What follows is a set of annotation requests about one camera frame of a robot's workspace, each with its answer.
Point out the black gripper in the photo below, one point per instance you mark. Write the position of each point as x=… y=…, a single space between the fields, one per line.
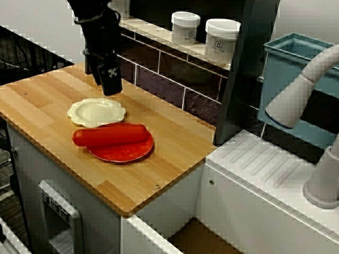
x=103 y=39

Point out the cream scalloped plate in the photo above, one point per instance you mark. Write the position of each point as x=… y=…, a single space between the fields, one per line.
x=95 y=112

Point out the red toy sausage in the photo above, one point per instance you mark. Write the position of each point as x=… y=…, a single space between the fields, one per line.
x=111 y=136

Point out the red round plate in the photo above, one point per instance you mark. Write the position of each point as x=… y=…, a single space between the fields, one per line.
x=124 y=153

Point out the white container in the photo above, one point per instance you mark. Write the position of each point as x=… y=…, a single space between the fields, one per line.
x=121 y=8

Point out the small white lidded jar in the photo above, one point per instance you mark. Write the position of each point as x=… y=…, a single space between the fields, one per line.
x=185 y=29

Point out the large white lidded jar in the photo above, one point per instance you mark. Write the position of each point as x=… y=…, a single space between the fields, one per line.
x=221 y=39

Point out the white toy kitchen cabinet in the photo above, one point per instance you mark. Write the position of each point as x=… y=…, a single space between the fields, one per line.
x=100 y=209

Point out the blue plastic bin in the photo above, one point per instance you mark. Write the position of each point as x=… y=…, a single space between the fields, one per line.
x=280 y=79

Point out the grey toy faucet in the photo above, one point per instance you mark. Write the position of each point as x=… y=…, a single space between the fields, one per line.
x=291 y=103

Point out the white toy sink unit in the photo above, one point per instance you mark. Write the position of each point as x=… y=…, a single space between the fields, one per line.
x=265 y=198

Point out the dark upright post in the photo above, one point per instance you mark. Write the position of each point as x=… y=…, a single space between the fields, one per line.
x=246 y=79

